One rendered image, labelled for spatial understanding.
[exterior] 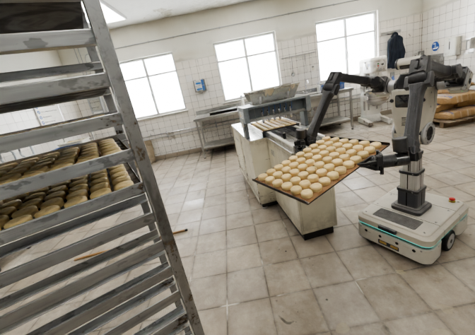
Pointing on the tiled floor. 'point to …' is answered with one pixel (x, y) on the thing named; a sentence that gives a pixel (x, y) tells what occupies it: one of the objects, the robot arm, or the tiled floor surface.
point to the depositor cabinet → (256, 161)
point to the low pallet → (454, 121)
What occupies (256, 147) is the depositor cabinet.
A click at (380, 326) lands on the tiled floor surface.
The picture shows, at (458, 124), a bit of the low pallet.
